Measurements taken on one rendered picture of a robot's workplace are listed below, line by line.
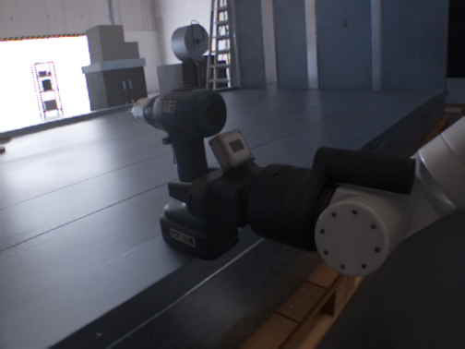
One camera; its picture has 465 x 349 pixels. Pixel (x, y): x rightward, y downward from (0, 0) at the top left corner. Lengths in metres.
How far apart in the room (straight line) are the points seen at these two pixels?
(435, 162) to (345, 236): 0.09
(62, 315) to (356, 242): 0.34
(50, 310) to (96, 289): 0.06
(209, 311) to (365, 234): 0.34
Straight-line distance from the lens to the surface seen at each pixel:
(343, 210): 0.27
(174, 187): 0.43
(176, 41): 6.67
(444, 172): 0.28
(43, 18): 11.77
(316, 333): 0.90
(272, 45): 3.99
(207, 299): 0.53
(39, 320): 0.45
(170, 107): 0.42
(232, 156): 0.39
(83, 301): 0.45
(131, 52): 5.84
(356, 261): 0.28
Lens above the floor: 0.68
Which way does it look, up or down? 19 degrees down
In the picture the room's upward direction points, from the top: 5 degrees counter-clockwise
